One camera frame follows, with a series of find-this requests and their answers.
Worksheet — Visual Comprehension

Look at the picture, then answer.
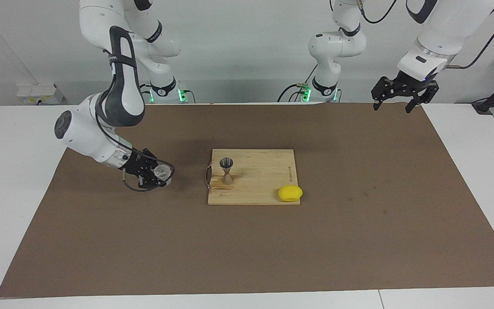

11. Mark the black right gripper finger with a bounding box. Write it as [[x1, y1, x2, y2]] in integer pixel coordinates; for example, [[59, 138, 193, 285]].
[[144, 148, 164, 167], [137, 176, 166, 190]]

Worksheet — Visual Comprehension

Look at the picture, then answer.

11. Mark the clear glass cup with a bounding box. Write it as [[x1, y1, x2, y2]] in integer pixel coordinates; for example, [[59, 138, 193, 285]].
[[153, 165, 173, 186]]

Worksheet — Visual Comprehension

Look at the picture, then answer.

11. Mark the steel jigger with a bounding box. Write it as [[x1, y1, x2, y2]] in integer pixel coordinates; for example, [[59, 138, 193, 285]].
[[219, 157, 235, 185]]

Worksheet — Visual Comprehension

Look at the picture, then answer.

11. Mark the brown table mat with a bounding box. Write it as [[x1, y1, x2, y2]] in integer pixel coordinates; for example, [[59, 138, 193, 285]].
[[0, 102, 494, 298]]

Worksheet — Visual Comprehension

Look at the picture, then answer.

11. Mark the wooden cutting board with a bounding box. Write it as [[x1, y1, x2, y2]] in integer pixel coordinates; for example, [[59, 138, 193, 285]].
[[205, 149, 301, 206]]

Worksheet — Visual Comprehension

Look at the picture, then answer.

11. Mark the yellow lemon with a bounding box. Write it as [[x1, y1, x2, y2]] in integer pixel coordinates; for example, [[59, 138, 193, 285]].
[[278, 185, 304, 202]]

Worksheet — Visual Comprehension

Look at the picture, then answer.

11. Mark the white power strip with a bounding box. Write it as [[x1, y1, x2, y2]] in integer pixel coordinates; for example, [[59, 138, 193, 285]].
[[16, 84, 64, 105]]

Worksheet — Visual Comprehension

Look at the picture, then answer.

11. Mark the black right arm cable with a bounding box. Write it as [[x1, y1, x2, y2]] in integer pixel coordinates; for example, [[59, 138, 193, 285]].
[[95, 26, 175, 192]]

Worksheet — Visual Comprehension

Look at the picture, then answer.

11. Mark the black base cable bundle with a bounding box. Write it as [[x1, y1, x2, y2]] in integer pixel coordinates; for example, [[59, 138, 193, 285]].
[[140, 82, 196, 103], [277, 64, 318, 103]]

